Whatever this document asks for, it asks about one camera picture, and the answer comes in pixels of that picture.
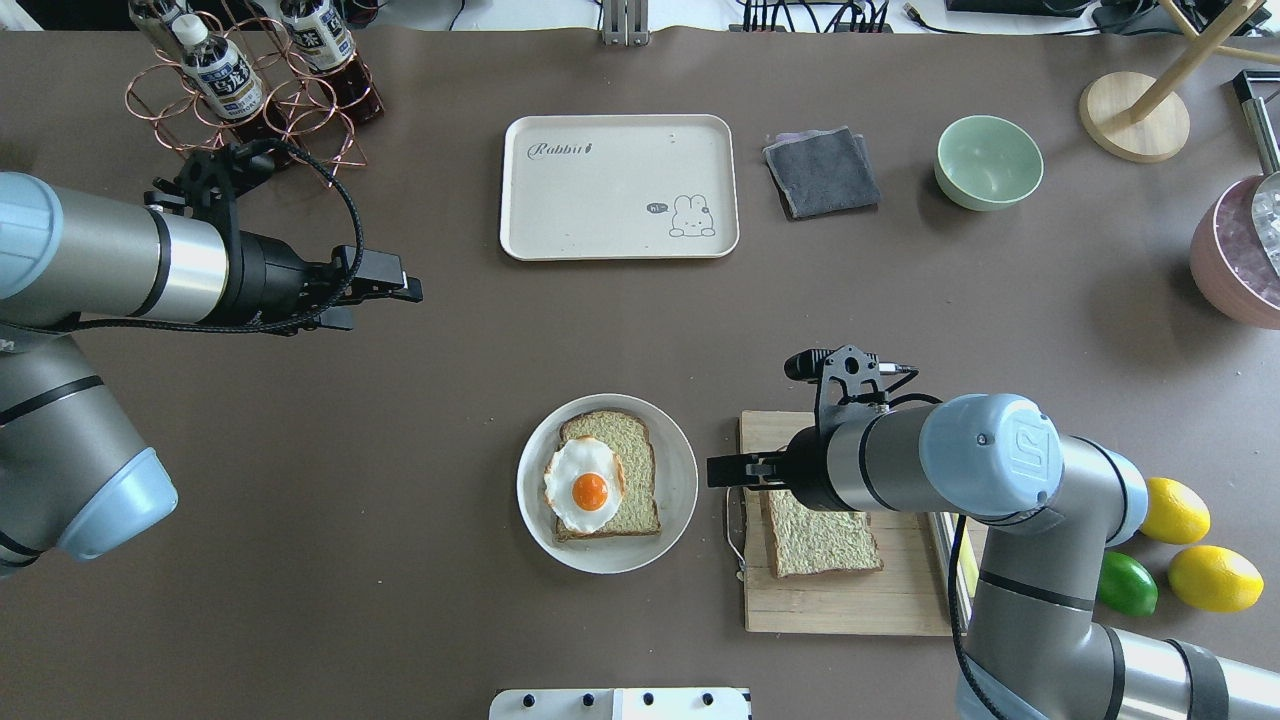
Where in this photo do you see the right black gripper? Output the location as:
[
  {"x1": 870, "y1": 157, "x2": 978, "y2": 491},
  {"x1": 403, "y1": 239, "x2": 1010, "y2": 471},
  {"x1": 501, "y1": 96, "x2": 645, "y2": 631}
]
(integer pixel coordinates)
[{"x1": 707, "y1": 428, "x2": 851, "y2": 512}]

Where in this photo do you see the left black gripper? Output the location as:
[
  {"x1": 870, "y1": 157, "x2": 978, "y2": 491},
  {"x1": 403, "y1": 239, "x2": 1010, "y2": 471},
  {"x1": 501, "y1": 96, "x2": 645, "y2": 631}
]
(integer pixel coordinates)
[{"x1": 228, "y1": 231, "x2": 422, "y2": 334}]

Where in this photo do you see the bread slice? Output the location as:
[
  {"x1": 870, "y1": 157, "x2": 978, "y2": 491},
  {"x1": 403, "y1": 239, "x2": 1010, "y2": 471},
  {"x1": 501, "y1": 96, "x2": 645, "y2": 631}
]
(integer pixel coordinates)
[
  {"x1": 762, "y1": 491, "x2": 884, "y2": 579},
  {"x1": 553, "y1": 409, "x2": 660, "y2": 543}
]

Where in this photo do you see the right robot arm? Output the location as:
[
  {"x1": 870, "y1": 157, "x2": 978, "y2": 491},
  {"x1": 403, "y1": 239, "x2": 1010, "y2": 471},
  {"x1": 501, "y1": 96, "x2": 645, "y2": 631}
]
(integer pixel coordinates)
[{"x1": 707, "y1": 395, "x2": 1277, "y2": 719}]

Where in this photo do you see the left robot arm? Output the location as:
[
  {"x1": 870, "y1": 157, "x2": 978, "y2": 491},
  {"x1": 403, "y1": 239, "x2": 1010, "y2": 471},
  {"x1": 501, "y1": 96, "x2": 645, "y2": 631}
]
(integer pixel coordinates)
[{"x1": 3, "y1": 158, "x2": 422, "y2": 577}]

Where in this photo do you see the cream rabbit tray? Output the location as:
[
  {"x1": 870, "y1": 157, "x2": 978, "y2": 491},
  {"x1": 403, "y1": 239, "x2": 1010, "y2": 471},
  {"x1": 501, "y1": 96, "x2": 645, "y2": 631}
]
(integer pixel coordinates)
[{"x1": 499, "y1": 114, "x2": 740, "y2": 263}]

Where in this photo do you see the white round plate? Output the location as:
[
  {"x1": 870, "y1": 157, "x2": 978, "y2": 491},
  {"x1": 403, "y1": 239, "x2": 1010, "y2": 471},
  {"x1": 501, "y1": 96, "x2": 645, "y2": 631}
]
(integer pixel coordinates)
[{"x1": 516, "y1": 395, "x2": 699, "y2": 574}]

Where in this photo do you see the fried egg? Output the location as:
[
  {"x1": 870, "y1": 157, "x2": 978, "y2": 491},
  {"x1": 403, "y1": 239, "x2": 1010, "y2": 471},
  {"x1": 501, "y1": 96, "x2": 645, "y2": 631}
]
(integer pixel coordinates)
[{"x1": 543, "y1": 436, "x2": 625, "y2": 536}]

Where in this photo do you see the wooden cutting board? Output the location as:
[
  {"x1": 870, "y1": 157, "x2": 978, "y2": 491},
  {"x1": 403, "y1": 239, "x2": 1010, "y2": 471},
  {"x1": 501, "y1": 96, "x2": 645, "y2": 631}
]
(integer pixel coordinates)
[{"x1": 739, "y1": 410, "x2": 973, "y2": 637}]

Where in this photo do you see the metal cylinder with black cap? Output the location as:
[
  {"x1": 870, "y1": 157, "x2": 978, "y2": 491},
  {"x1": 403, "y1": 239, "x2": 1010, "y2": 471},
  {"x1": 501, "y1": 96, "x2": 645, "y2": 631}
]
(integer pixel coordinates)
[{"x1": 925, "y1": 512, "x2": 972, "y2": 632}]

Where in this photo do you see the yellow plastic knife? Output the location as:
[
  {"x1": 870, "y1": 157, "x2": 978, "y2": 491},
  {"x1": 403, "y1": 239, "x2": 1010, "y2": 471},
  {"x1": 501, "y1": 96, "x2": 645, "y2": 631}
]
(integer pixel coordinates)
[{"x1": 955, "y1": 516, "x2": 979, "y2": 632}]

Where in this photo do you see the tea bottle two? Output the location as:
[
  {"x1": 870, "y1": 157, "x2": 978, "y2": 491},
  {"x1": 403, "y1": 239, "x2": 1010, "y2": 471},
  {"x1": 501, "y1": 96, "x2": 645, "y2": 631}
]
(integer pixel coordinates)
[{"x1": 278, "y1": 1, "x2": 384, "y2": 126}]

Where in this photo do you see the tea bottle one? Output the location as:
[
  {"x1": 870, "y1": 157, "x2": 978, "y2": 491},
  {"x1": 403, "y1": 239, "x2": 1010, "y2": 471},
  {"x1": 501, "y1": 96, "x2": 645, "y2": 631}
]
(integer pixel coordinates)
[{"x1": 172, "y1": 13, "x2": 265, "y2": 122}]

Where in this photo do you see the folded grey cloth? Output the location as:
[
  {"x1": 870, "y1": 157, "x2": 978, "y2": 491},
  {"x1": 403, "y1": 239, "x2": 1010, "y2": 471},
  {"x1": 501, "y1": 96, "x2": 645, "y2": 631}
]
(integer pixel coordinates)
[{"x1": 762, "y1": 126, "x2": 883, "y2": 220}]

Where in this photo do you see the tea bottle three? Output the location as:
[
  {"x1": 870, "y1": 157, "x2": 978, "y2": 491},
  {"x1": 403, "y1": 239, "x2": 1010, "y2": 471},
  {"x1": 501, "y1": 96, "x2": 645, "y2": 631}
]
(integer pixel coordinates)
[{"x1": 127, "y1": 0, "x2": 189, "y2": 63}]

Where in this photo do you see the green bowl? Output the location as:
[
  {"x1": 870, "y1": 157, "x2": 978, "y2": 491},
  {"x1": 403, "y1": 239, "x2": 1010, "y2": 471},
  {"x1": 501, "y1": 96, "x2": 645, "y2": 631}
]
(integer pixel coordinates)
[{"x1": 934, "y1": 115, "x2": 1044, "y2": 211}]

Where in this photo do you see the green lime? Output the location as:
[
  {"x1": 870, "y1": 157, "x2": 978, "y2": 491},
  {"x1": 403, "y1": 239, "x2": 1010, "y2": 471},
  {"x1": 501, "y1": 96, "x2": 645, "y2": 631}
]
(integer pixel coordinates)
[{"x1": 1096, "y1": 550, "x2": 1158, "y2": 618}]

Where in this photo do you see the yellow lemon one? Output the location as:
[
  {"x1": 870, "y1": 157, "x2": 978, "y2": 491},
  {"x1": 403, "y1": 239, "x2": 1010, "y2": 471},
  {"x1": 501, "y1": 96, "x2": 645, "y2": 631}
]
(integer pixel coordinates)
[{"x1": 1139, "y1": 477, "x2": 1212, "y2": 546}]

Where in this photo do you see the yellow lemon two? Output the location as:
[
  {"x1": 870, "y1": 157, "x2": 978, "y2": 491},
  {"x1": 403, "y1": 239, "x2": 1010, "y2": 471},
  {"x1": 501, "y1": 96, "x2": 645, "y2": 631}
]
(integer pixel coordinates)
[{"x1": 1167, "y1": 544, "x2": 1265, "y2": 612}]

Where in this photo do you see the pink ice bowl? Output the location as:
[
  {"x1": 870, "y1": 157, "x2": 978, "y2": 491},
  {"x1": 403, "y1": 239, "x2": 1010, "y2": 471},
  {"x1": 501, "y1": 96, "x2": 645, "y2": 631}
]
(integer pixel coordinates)
[{"x1": 1190, "y1": 176, "x2": 1279, "y2": 331}]

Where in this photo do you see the wooden mug tree stand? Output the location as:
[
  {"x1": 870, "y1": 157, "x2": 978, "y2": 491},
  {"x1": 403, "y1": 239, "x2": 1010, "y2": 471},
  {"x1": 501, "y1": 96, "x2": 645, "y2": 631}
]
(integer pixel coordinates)
[{"x1": 1078, "y1": 1, "x2": 1279, "y2": 163}]

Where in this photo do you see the metal ice scoop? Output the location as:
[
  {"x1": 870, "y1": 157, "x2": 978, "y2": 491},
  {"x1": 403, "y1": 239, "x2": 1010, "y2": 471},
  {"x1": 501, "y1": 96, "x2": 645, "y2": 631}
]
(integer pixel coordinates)
[{"x1": 1233, "y1": 70, "x2": 1279, "y2": 274}]

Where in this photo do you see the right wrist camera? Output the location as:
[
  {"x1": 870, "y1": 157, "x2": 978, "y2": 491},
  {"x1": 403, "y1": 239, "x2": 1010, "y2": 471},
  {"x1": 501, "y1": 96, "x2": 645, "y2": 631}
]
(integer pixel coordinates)
[{"x1": 783, "y1": 345, "x2": 920, "y2": 427}]

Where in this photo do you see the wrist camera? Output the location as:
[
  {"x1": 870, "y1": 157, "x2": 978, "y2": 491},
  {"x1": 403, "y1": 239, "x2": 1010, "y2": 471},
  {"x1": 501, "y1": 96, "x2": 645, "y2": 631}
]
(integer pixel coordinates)
[
  {"x1": 783, "y1": 345, "x2": 920, "y2": 427},
  {"x1": 143, "y1": 140, "x2": 276, "y2": 231}
]

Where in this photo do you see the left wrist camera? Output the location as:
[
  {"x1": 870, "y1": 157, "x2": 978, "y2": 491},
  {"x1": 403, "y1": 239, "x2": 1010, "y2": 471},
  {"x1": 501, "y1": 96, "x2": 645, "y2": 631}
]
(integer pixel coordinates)
[{"x1": 143, "y1": 140, "x2": 276, "y2": 231}]

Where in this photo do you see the copper wire bottle rack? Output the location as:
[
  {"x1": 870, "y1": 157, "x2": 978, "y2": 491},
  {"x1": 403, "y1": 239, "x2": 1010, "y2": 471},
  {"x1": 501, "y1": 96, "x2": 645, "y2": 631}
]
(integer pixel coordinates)
[{"x1": 125, "y1": 1, "x2": 384, "y2": 172}]

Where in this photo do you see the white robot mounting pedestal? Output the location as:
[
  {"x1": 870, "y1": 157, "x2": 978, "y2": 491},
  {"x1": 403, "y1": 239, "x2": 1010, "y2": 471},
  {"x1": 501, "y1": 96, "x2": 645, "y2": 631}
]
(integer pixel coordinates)
[{"x1": 488, "y1": 685, "x2": 754, "y2": 719}]

